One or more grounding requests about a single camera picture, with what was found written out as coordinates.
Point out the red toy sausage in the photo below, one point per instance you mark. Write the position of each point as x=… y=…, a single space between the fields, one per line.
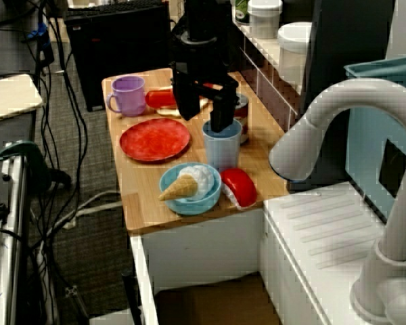
x=159 y=98

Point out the dark vertical post panel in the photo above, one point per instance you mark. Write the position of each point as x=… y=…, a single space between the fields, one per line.
x=341 y=34

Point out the tomato print tin can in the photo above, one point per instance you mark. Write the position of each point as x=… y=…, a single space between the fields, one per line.
x=243 y=118

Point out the grey toy faucet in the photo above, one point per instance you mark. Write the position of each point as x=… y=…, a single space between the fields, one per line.
x=325 y=101

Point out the cream side table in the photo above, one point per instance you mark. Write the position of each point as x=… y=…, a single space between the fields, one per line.
x=10 y=94

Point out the green labelled can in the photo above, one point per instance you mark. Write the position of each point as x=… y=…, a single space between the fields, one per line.
x=240 y=13

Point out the dark tiled backsplash with shelf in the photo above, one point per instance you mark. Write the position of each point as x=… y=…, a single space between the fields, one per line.
x=267 y=88

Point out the light blue plastic tumbler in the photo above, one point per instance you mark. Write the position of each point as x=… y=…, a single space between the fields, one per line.
x=223 y=152

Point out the cream scalloped plate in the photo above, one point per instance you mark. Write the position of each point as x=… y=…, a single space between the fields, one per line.
x=167 y=111

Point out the light blue bowl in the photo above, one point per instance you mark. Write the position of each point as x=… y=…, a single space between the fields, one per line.
x=193 y=206

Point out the red round plate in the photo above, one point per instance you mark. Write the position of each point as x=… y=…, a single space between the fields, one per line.
x=155 y=139

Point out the large white lidded jar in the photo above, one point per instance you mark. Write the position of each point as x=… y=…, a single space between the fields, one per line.
x=292 y=50

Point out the toy ice cream cone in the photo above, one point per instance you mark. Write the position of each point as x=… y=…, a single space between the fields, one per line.
x=179 y=186

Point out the purple plastic mug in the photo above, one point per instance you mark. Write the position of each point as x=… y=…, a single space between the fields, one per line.
x=128 y=98

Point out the red and white toy sushi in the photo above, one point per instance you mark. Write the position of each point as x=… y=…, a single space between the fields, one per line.
x=240 y=184

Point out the white toy sink unit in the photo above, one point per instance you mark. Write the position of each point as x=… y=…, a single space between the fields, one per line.
x=325 y=210

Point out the aluminium frame rail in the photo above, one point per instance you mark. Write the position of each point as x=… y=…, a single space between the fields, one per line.
x=6 y=237

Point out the black computer tower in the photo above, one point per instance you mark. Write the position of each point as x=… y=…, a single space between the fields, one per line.
x=122 y=50

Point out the small white lidded jar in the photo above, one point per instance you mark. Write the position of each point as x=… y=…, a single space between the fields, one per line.
x=264 y=20

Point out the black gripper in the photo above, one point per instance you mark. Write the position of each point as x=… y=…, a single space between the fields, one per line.
x=199 y=64

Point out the teal plastic bin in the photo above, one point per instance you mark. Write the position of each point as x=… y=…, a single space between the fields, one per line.
x=362 y=142

